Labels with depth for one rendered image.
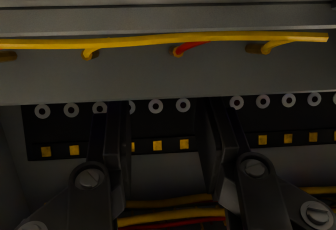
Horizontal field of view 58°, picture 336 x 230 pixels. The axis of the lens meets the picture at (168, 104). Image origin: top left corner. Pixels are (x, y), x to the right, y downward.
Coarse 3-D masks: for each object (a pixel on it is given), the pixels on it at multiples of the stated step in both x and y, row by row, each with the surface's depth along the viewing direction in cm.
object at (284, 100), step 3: (288, 93) 23; (291, 93) 23; (285, 96) 23; (288, 96) 23; (291, 96) 23; (294, 96) 23; (282, 99) 23; (285, 99) 23; (288, 99) 23; (291, 99) 23; (294, 99) 23; (282, 102) 23; (285, 102) 23; (288, 102) 23; (291, 102) 23; (294, 102) 23; (285, 105) 23; (288, 105) 23; (291, 105) 23
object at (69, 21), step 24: (0, 24) 7; (24, 24) 7; (48, 24) 7; (72, 24) 7; (96, 24) 7; (120, 24) 7; (144, 24) 7; (168, 24) 7; (192, 24) 7; (216, 24) 7; (240, 24) 7; (264, 24) 7; (288, 24) 8; (312, 24) 8
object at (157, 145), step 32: (224, 96) 23; (256, 96) 23; (32, 128) 22; (64, 128) 22; (160, 128) 23; (192, 128) 23; (256, 128) 24; (288, 128) 24; (320, 128) 24; (32, 160) 23
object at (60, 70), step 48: (0, 48) 6; (48, 48) 6; (96, 48) 6; (144, 48) 8; (192, 48) 8; (240, 48) 8; (288, 48) 8; (0, 96) 8; (48, 96) 8; (96, 96) 8; (144, 96) 8; (192, 96) 8
